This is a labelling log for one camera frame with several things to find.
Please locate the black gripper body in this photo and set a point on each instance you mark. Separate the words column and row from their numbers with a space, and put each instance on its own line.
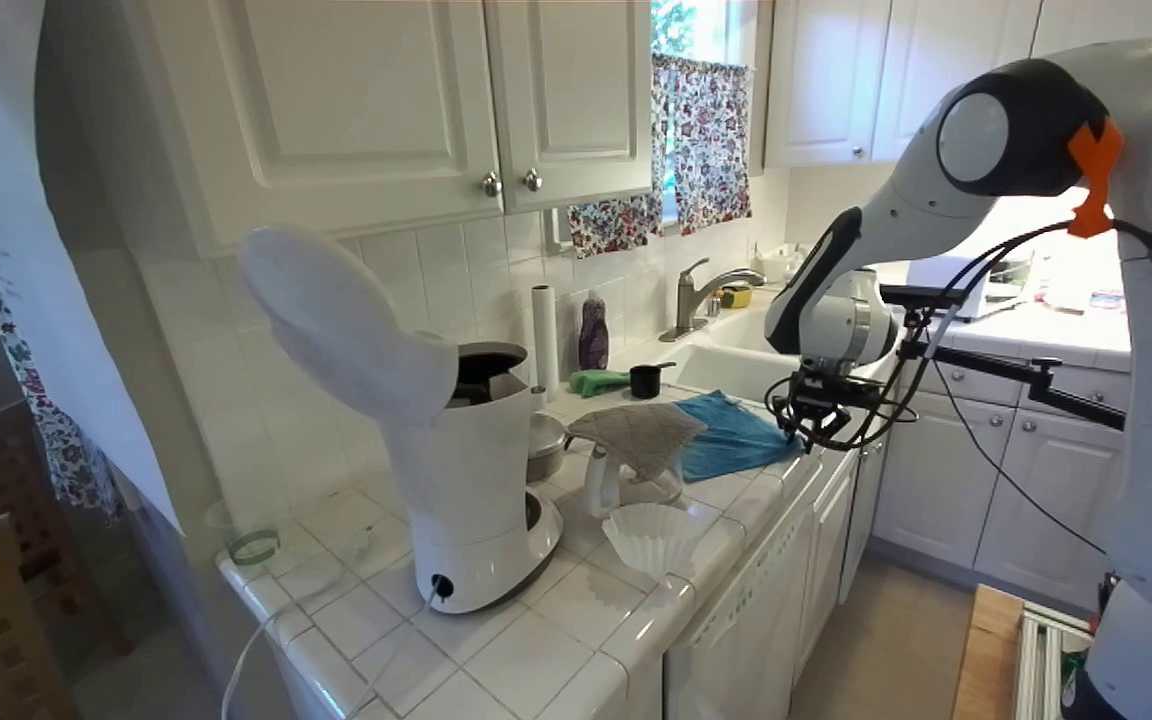
column 816, row 394

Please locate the blue terry towel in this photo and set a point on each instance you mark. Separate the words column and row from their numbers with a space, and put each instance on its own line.
column 739, row 442

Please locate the purple soap bottle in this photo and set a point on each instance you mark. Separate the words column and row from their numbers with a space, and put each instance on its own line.
column 595, row 342

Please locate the white paper towel roll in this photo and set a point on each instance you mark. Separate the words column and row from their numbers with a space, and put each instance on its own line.
column 546, row 342

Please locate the white kitchen sink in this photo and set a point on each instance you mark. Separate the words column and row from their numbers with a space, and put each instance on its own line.
column 739, row 366

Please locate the black measuring cup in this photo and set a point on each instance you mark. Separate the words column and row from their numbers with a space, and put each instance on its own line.
column 646, row 380

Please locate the metal kitchen faucet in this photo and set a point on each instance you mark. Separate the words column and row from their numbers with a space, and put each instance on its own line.
column 690, row 303

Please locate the green sponge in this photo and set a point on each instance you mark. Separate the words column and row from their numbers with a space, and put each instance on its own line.
column 599, row 385

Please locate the clear glass bowl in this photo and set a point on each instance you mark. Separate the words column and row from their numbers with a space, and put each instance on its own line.
column 601, row 490

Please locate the white base cabinet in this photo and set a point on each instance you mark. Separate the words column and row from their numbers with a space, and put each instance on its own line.
column 739, row 642
column 1056, row 493

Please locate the small metal lidded pot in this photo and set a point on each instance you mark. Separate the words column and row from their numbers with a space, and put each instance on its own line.
column 546, row 450

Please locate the white papers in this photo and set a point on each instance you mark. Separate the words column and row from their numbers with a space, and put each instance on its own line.
column 1070, row 287

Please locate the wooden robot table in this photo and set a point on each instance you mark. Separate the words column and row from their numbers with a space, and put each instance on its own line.
column 991, row 665

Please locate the white coffee maker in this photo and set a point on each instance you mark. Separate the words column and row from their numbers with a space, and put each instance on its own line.
column 469, row 493

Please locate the round metal cabinet knob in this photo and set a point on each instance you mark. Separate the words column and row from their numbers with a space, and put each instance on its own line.
column 531, row 177
column 495, row 185

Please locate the kitchen window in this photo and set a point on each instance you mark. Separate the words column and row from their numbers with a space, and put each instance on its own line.
column 699, row 27

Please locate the green rubber band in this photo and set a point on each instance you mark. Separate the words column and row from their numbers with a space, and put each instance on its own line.
column 231, row 545

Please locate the white cloth floral trim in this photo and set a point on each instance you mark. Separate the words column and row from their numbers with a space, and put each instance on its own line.
column 18, row 200

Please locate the black stereo camera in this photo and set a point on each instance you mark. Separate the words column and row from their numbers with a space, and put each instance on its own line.
column 922, row 293

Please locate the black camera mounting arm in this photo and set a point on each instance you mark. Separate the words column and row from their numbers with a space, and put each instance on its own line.
column 1030, row 380

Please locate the white wall cabinet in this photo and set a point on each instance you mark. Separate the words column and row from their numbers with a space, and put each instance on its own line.
column 842, row 82
column 337, row 107

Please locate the aluminium rail frame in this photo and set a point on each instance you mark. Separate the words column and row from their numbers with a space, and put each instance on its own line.
column 1041, row 665

